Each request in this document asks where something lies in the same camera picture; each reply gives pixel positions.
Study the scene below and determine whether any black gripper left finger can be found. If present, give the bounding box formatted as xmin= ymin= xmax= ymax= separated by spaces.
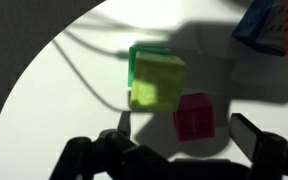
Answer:
xmin=117 ymin=111 xmax=131 ymax=136

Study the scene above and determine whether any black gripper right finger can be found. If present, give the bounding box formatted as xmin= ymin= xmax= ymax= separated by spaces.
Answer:
xmin=229 ymin=113 xmax=287 ymax=167

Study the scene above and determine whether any yellow block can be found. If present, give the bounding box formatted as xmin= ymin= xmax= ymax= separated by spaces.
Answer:
xmin=130 ymin=51 xmax=187 ymax=112

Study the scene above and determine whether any pink block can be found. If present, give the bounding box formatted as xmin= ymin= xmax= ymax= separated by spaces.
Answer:
xmin=173 ymin=93 xmax=215 ymax=142

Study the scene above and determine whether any green block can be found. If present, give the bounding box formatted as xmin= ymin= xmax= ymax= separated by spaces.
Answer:
xmin=128 ymin=45 xmax=171 ymax=87

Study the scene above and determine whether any gray block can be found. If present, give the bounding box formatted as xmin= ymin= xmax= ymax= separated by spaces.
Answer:
xmin=256 ymin=0 xmax=288 ymax=56

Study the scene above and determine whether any blue block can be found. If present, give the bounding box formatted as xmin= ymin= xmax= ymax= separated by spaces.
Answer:
xmin=232 ymin=0 xmax=275 ymax=51

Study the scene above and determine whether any white round table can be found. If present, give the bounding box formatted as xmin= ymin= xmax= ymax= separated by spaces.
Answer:
xmin=0 ymin=0 xmax=288 ymax=180

